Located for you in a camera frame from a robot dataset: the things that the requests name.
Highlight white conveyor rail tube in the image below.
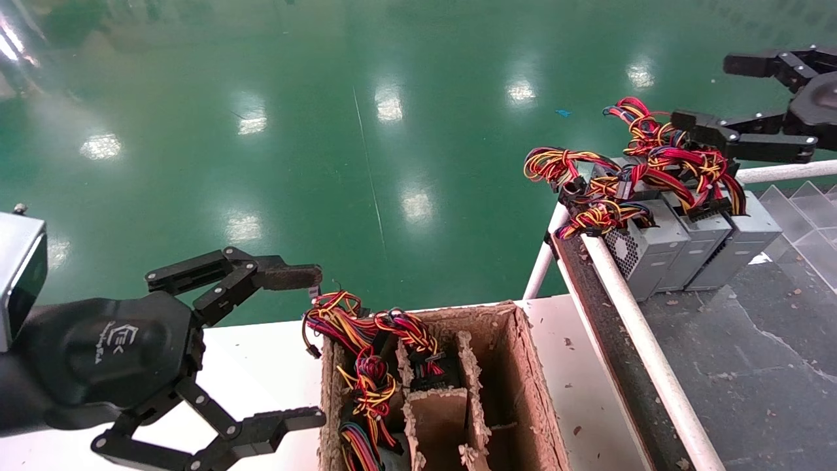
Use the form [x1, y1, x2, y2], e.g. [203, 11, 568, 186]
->
[736, 159, 837, 186]
[579, 232, 726, 471]

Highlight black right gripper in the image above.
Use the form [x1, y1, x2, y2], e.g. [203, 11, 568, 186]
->
[672, 46, 837, 164]

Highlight brown cardboard divider box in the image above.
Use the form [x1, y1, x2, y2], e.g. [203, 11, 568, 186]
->
[319, 301, 570, 471]

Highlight clear acrylic divider tray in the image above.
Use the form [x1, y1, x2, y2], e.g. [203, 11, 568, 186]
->
[755, 180, 837, 293]

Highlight black conveyor belt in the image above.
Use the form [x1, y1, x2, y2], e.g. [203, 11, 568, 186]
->
[628, 183, 837, 471]

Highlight grey power supply coloured wires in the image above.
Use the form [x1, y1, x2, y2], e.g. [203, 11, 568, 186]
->
[523, 147, 628, 197]
[605, 97, 687, 158]

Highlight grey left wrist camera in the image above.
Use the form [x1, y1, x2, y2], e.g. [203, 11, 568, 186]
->
[0, 204, 48, 352]

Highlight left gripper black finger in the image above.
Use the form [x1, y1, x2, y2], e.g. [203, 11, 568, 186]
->
[145, 247, 323, 326]

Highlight grey power supply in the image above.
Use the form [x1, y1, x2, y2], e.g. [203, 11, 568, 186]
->
[621, 164, 733, 293]
[556, 196, 692, 303]
[644, 145, 783, 292]

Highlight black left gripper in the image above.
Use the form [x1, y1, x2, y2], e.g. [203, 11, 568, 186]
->
[0, 291, 326, 471]

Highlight dark conveyor side plate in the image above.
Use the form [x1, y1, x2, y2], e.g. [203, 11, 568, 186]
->
[551, 232, 694, 471]

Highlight white conveyor leg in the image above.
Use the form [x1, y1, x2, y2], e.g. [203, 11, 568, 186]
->
[522, 201, 570, 302]

